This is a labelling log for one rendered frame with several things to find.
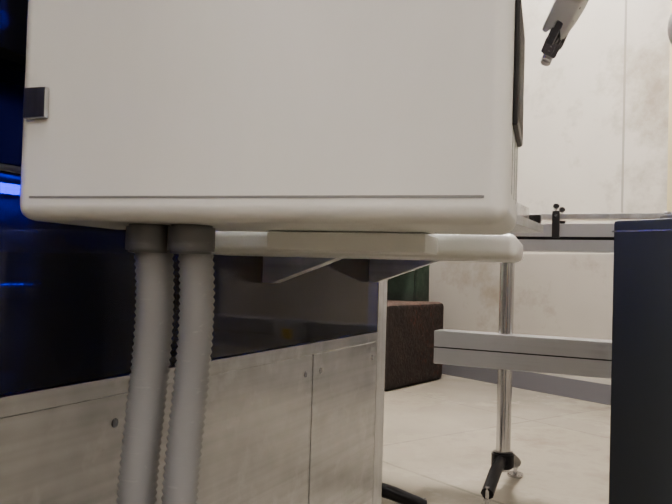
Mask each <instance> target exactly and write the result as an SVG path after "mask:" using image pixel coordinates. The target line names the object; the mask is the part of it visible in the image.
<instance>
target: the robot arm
mask: <svg viewBox="0 0 672 504"><path fill-rule="evenodd" d="M588 1H589V0H555V1H554V3H553V6H552V8H551V10H550V12H549V14H548V16H547V19H546V21H545V23H544V25H543V27H542V30H543V31H544V32H548V31H549V30H550V29H551V30H550V32H549V34H548V36H547V38H546V40H545V42H544V45H543V47H542V49H541V52H542V53H544V54H546V55H548V56H550V57H552V58H555V57H556V55H557V53H558V51H559V50H560V49H561V48H562V47H563V45H564V42H565V40H566V38H567V36H568V33H569V32H570V30H571V29H572V28H573V26H574V25H575V23H576V22H577V20H578V19H579V17H580V16H581V14H582V13H583V11H584V9H585V7H586V5H587V3H588ZM667 34H668V38H669V41H670V43H671V45H672V12H671V15H670V17H669V20H668V26H667ZM671 213H672V212H670V211H666V212H664V215H661V216H659V219H662V218H672V214H671Z"/></svg>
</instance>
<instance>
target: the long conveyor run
mask: <svg viewBox="0 0 672 504"><path fill-rule="evenodd" d="M559 206H560V205H559V204H554V205H553V208H554V209H555V211H552V214H529V215H541V216H542V218H541V221H552V224H542V225H544V226H543V233H510V234H513V235H514V236H516V238H517V239H518V240H519V241H520V243H521V244H522V245H523V252H572V253H614V232H612V231H614V223H602V224H565V223H566V221H618V220H637V219H659V216H661V215H664V213H565V214H563V212H564V211H565V208H564V207H560V208H559ZM558 208H559V211H557V209H558ZM560 212H561V214H560Z"/></svg>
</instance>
